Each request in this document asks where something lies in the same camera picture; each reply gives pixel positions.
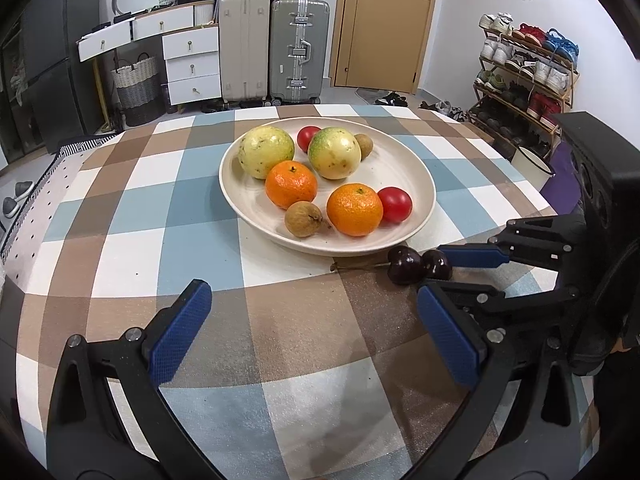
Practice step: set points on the white bucket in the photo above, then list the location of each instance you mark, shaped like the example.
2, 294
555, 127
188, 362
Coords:
530, 162

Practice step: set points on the brown longan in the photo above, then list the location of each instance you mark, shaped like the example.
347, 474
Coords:
303, 218
364, 146

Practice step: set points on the silver suitcase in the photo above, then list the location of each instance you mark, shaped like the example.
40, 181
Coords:
300, 50

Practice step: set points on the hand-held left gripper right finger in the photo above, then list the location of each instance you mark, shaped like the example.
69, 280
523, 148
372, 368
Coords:
447, 332

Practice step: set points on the small white perforated basket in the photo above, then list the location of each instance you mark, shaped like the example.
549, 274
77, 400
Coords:
167, 0

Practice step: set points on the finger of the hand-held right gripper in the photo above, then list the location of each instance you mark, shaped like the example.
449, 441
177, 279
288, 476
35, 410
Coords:
525, 304
475, 257

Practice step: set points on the grey white woven basket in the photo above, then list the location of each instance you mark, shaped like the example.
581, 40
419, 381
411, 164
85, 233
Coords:
137, 90

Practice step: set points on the dark grey refrigerator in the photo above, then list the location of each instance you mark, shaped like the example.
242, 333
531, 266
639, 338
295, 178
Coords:
50, 60

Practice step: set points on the wooden shoe rack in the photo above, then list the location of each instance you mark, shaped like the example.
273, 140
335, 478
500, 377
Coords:
567, 87

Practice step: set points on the cream round plate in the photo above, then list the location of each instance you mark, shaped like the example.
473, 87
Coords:
400, 170

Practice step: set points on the purple cloth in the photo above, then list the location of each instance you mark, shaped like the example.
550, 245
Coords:
562, 180

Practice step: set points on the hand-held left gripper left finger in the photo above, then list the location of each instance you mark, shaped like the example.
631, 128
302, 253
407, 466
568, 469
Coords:
180, 330

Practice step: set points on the assorted shoes group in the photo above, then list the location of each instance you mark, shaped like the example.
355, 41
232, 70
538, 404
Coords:
540, 67

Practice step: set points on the white drawer desk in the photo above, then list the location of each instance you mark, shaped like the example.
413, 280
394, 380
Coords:
192, 67

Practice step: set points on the orange mandarin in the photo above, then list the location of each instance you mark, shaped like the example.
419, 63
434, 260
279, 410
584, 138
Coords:
291, 185
355, 210

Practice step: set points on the white dotted cloth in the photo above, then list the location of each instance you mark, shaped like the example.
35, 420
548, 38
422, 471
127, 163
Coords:
35, 210

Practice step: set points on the white ribbed cylinder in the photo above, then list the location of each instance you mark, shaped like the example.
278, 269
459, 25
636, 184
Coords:
204, 12

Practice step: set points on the beige suitcase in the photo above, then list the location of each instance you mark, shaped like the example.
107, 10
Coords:
245, 45

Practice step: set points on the yellow-green passion fruit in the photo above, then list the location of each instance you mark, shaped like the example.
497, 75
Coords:
334, 155
265, 152

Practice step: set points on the checked tablecloth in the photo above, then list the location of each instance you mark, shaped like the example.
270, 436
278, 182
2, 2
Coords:
300, 350

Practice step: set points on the small red tomato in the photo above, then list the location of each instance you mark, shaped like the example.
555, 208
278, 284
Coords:
395, 204
306, 138

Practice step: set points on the wooden door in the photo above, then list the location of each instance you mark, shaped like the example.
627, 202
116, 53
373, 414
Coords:
390, 35

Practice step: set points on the scattered floor shoes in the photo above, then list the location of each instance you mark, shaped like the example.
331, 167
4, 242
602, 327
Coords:
392, 99

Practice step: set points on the dark red cherry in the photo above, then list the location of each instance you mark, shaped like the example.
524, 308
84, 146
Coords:
437, 264
406, 265

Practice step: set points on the brown fruit stem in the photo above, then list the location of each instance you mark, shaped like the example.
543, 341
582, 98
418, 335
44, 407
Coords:
355, 265

